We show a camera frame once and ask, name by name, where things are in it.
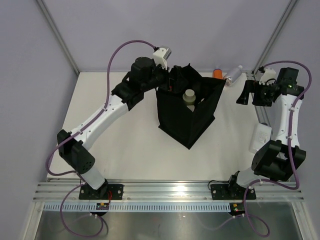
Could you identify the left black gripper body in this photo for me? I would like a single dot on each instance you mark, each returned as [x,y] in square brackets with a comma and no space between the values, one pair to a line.
[159,76]

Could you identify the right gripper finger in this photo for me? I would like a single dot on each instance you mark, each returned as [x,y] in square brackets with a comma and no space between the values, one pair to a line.
[250,86]
[243,98]

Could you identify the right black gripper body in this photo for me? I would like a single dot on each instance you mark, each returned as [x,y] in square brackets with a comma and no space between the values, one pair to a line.
[266,100]

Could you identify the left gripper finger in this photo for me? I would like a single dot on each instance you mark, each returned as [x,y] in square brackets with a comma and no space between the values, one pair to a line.
[176,73]
[176,86]

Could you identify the green bottle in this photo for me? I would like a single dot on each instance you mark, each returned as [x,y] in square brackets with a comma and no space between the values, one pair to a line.
[189,97]
[191,107]

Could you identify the orange bottle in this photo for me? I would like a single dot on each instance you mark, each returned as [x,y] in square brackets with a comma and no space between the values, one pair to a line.
[217,73]

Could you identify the white bottle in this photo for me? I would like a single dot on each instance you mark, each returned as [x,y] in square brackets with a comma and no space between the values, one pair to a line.
[260,136]

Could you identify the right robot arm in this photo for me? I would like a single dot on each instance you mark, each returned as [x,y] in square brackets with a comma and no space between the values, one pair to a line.
[279,158]

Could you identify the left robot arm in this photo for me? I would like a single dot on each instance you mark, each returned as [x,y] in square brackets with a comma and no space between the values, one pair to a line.
[73,147]

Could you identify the black canvas bag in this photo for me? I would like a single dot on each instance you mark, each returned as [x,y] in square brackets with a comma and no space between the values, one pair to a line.
[176,119]

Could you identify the clear silver bottle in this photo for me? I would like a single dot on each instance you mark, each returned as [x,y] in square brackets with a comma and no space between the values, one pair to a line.
[232,75]

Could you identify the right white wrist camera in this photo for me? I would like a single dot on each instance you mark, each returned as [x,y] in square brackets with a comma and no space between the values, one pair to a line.
[264,74]

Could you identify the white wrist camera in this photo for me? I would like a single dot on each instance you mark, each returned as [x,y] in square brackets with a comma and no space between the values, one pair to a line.
[161,55]
[264,74]

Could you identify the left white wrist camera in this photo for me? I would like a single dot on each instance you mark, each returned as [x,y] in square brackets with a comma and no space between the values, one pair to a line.
[161,55]

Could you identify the right aluminium frame post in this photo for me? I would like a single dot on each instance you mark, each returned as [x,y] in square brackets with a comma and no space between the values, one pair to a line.
[275,34]

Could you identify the aluminium frame post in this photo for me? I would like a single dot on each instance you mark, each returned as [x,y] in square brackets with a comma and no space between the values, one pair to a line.
[57,35]
[275,34]

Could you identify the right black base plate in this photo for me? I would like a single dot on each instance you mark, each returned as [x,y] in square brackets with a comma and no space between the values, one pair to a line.
[222,191]

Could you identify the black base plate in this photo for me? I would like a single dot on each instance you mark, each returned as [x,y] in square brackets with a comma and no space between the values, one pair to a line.
[115,192]
[222,191]

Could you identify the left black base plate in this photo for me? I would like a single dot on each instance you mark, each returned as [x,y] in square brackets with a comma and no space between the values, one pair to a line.
[115,192]

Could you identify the left aluminium frame post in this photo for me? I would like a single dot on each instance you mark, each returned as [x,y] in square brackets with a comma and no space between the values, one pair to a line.
[57,35]

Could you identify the aluminium rail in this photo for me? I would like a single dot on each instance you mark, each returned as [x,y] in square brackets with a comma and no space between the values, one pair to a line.
[55,189]

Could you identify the white slotted cable duct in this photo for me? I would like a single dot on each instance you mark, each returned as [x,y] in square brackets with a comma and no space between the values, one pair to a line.
[132,207]

